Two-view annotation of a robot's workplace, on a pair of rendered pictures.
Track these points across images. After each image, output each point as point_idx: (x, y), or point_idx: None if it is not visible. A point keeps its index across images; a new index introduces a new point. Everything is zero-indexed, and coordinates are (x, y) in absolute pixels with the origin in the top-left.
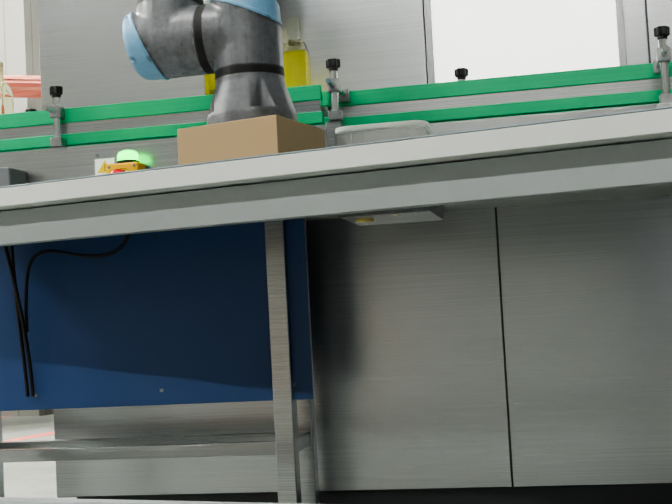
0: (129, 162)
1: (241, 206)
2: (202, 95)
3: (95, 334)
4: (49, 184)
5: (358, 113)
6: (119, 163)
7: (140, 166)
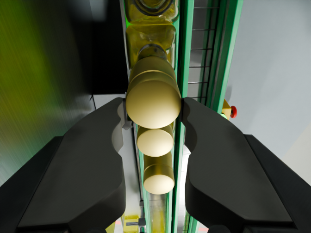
0: (230, 113)
1: None
2: (224, 95)
3: None
4: None
5: None
6: (228, 119)
7: (226, 107)
